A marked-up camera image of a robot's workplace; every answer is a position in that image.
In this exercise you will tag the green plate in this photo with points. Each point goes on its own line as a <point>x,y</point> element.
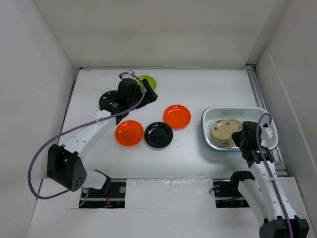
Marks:
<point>152,82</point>

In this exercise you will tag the black plate centre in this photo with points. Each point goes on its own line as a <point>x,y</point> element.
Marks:
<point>158,135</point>

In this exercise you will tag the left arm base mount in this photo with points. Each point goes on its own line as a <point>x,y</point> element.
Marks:
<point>103,191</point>

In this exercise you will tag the orange plate left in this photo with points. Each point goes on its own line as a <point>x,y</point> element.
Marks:
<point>129,133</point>

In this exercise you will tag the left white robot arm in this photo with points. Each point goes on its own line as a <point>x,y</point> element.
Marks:
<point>65,162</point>

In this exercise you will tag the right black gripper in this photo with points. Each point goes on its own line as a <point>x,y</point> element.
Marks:
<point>235,136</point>

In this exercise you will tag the black plate left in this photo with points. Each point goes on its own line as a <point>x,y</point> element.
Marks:
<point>107,101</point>

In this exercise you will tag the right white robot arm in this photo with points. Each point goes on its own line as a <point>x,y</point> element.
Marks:
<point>261,188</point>

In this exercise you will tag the beige plate with characters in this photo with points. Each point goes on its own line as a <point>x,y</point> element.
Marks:
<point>223,129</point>

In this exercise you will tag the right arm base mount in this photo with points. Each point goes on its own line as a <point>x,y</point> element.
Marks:
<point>226,191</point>

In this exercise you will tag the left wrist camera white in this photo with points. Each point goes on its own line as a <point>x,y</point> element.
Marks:
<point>128,74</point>

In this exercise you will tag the orange plate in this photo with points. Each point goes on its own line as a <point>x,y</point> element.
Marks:
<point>129,133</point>
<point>177,116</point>

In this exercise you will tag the orange plate right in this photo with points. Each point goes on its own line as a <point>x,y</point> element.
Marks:
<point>177,116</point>

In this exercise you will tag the beige plate with black blot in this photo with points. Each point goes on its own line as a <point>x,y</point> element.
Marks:
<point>223,142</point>

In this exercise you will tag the white perforated plastic bin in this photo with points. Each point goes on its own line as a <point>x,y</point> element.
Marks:
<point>214,114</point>

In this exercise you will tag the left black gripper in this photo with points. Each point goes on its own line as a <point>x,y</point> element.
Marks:
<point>150,96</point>

